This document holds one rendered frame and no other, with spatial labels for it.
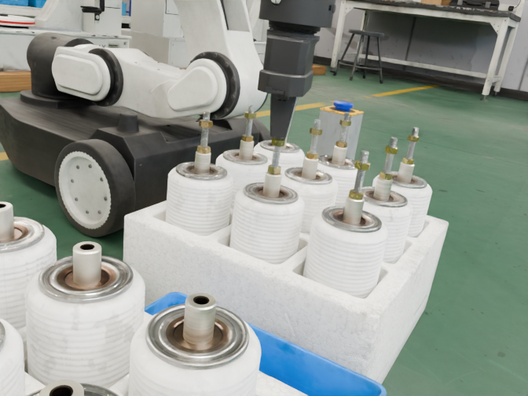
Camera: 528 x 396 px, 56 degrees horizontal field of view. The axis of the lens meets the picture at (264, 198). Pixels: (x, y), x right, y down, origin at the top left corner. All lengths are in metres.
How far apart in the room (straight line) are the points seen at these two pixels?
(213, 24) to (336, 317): 0.70
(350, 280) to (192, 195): 0.25
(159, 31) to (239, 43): 2.32
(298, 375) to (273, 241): 0.17
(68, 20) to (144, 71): 1.84
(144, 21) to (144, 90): 2.27
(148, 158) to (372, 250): 0.59
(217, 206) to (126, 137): 0.39
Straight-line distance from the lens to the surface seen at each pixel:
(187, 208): 0.71
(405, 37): 5.97
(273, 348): 0.62
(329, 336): 0.61
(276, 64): 0.59
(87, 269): 0.43
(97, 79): 1.29
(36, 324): 0.44
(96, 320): 0.41
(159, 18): 3.40
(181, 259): 0.70
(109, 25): 3.09
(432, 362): 0.86
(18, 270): 0.50
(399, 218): 0.71
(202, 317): 0.36
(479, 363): 0.90
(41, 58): 1.50
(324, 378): 0.61
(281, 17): 0.59
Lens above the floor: 0.48
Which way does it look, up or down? 20 degrees down
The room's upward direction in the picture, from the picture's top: 8 degrees clockwise
